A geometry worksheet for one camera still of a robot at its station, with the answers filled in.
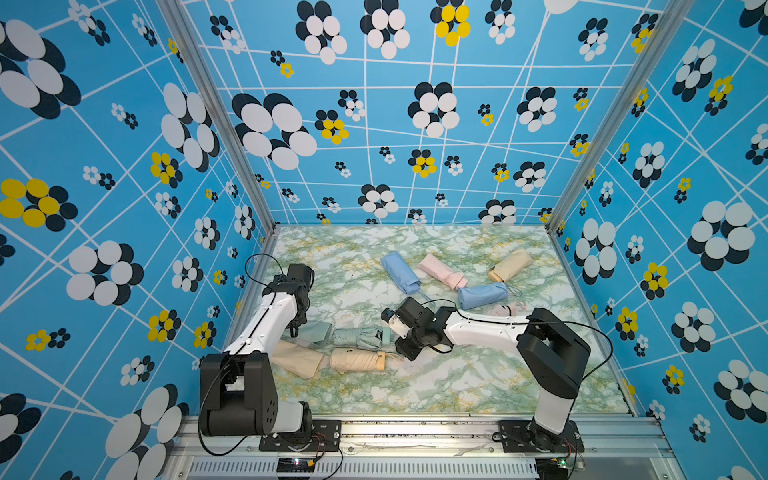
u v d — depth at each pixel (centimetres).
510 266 106
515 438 72
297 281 69
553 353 48
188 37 72
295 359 84
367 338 86
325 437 72
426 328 66
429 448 72
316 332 87
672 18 68
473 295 96
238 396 42
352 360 82
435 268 104
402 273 102
